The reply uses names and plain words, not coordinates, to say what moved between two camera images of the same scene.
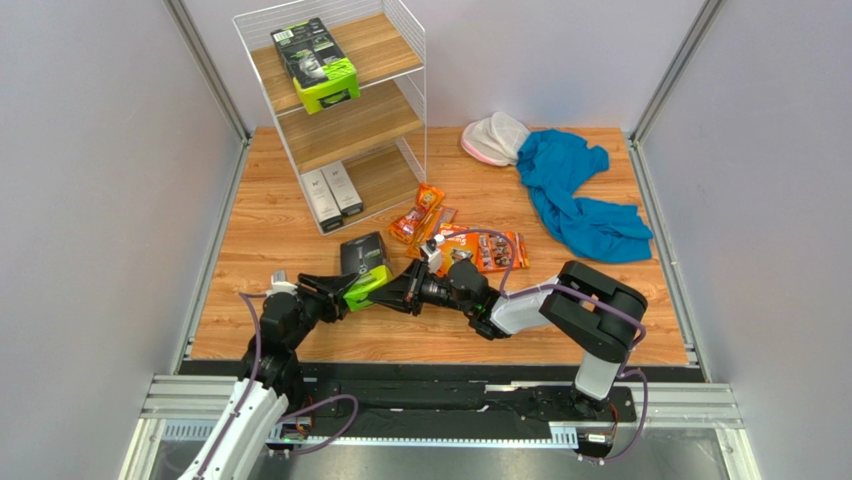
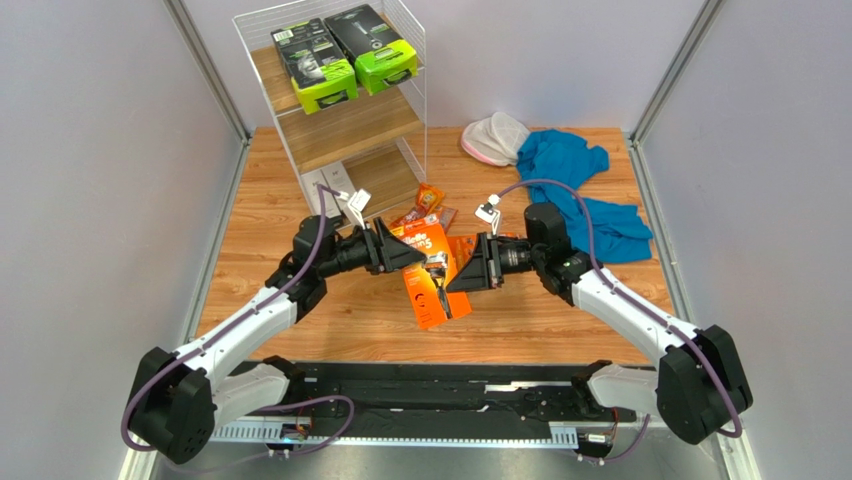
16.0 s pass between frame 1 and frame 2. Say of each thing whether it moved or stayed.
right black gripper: moved
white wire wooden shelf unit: stayed
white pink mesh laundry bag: stayed
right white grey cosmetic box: stayed
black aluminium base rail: stayed
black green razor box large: stayed
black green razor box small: moved
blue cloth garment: stayed
